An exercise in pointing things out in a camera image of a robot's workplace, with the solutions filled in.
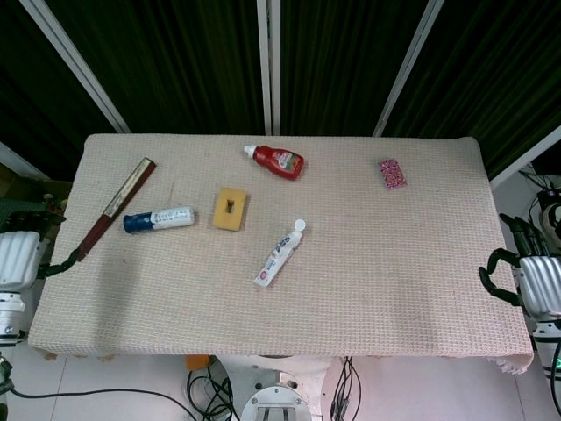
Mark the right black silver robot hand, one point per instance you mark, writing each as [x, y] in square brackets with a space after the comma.
[541, 280]

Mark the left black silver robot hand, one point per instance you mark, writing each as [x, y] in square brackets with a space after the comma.
[17, 259]

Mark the white floral toothpaste tube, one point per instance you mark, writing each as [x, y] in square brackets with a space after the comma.
[280, 254]

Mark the silver white robot base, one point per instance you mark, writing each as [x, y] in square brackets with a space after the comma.
[276, 394]

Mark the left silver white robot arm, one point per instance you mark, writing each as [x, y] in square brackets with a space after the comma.
[9, 316]

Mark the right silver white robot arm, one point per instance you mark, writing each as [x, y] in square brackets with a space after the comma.
[548, 346]

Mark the white and blue bottle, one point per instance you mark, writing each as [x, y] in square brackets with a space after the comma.
[166, 218]

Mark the red ketchup bottle white cap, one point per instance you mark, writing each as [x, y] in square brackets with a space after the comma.
[280, 161]

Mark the white black electronic device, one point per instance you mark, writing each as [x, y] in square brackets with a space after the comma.
[550, 212]

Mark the brown cardboard box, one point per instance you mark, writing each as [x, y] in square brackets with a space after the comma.
[17, 184]

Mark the pink patterned card box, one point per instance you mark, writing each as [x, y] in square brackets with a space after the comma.
[393, 174]

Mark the pink waffle tablecloth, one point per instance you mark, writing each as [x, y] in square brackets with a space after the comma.
[350, 285]

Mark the small orange box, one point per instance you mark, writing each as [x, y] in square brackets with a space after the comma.
[197, 363]

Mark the yellow sponge with rectangular hole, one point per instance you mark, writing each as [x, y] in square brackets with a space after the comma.
[230, 217]

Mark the dark pleated curtain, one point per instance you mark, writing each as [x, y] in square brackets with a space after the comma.
[184, 66]

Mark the white metal partition post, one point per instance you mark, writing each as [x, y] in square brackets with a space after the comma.
[19, 160]
[407, 66]
[268, 66]
[79, 66]
[526, 158]

